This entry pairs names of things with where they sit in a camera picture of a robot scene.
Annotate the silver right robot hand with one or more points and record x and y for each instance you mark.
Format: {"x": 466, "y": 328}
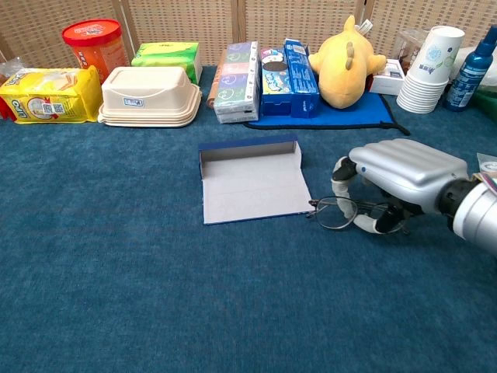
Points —
{"x": 407, "y": 167}

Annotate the thin metal-frame eyeglasses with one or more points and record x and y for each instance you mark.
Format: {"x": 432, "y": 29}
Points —
{"x": 330, "y": 213}

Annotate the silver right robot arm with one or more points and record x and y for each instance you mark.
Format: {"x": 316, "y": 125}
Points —
{"x": 479, "y": 210}

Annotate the blue cloth mat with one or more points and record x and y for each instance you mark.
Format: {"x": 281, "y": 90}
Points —
{"x": 349, "y": 116}

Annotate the cream cloth in plastic bag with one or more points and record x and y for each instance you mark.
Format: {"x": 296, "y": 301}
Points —
{"x": 489, "y": 165}

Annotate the small white box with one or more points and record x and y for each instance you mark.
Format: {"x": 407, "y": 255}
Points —
{"x": 384, "y": 83}

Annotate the green plastic bottle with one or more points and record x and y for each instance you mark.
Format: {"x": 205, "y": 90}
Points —
{"x": 487, "y": 103}

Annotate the blue spray bottle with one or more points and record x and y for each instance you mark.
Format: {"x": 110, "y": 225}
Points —
{"x": 466, "y": 81}

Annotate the stack of white paper cups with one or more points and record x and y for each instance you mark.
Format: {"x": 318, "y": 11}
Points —
{"x": 431, "y": 62}

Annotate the yellow plush toy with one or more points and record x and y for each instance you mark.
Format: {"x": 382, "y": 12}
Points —
{"x": 345, "y": 74}

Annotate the brown snack in clear pack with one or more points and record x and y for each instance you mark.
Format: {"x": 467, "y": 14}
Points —
{"x": 405, "y": 50}

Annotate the open blue carton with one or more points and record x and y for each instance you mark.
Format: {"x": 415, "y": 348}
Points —
{"x": 303, "y": 77}

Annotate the blue cookie box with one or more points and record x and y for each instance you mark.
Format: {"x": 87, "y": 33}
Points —
{"x": 273, "y": 85}

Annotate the pastel tissue multipack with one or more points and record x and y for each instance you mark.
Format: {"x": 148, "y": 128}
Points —
{"x": 235, "y": 85}

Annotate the brown paper roll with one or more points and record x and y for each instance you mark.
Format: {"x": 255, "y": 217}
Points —
{"x": 213, "y": 99}

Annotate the green tissue box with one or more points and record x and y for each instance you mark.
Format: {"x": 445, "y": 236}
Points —
{"x": 167, "y": 54}

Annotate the beige lidded lunch box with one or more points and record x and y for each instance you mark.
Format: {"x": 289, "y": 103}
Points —
{"x": 147, "y": 93}

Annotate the woven folding screen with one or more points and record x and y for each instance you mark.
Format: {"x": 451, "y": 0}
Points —
{"x": 174, "y": 19}

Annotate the orange canister with red lid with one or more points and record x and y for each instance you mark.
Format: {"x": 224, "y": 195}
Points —
{"x": 93, "y": 35}

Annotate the yellow biscuit bag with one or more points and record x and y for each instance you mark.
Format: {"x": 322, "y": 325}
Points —
{"x": 50, "y": 97}

